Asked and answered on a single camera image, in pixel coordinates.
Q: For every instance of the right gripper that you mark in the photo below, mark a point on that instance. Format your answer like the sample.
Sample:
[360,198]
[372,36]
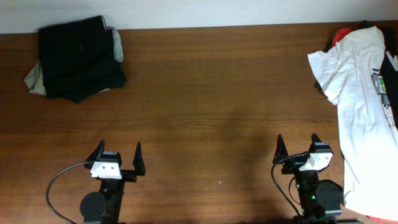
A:
[289,167]

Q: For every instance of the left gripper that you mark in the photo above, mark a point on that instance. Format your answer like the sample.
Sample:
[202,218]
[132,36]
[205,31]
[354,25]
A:
[128,175]

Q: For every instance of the white robot print t-shirt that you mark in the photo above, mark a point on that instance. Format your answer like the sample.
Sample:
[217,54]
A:
[366,128]

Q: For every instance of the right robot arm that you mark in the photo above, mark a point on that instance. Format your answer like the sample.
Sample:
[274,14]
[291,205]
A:
[320,200]

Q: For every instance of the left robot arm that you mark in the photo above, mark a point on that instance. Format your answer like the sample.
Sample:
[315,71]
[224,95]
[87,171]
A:
[104,205]

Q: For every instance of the black folded garment stack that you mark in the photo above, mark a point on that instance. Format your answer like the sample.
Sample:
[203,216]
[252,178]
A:
[81,58]

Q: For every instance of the red t-shirt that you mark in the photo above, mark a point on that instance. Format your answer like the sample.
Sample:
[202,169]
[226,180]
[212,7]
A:
[340,34]

